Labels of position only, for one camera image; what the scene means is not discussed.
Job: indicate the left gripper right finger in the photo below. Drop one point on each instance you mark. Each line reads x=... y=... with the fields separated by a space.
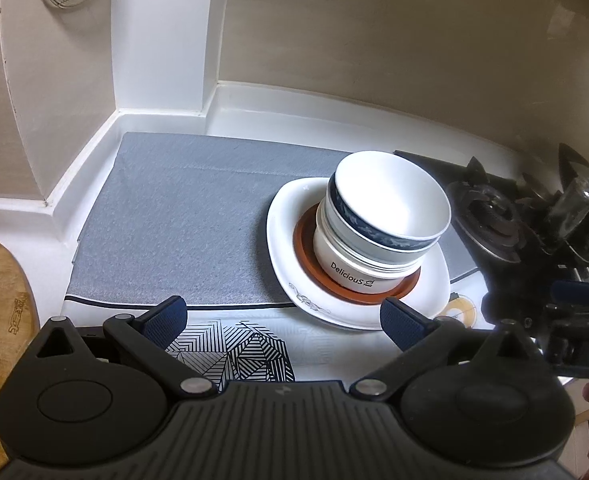
x=424 y=344

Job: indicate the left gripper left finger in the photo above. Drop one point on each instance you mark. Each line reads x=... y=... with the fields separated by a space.
x=144 y=342

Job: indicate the large white square plate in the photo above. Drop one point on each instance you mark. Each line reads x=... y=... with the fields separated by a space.
x=291 y=222

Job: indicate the cream bowls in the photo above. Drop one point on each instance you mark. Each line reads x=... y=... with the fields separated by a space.
x=351 y=270

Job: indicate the white bowl blue pattern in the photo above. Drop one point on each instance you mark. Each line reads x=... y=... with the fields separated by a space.
x=385 y=209

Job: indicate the orange round plate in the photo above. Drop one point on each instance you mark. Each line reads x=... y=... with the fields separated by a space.
x=303 y=248

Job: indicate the grey dish mat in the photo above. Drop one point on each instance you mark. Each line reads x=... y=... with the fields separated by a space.
x=186 y=215

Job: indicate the glass jar on stove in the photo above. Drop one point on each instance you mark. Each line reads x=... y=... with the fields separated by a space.
x=570 y=210

